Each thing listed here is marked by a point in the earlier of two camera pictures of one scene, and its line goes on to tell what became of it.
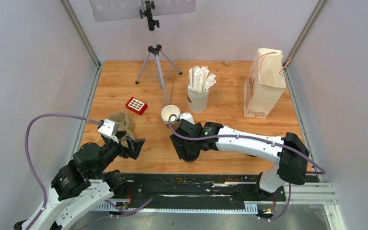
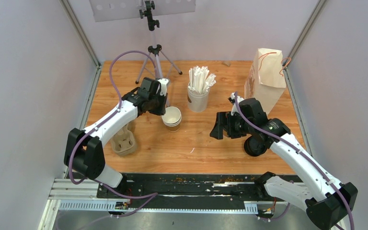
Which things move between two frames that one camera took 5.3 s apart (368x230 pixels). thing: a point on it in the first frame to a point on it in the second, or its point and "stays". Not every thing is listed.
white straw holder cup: (197, 102) stays
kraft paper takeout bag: (265, 83) stays
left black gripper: (133, 150) to (161, 110)
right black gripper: (178, 148) to (224, 118)
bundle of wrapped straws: (199, 81) stays
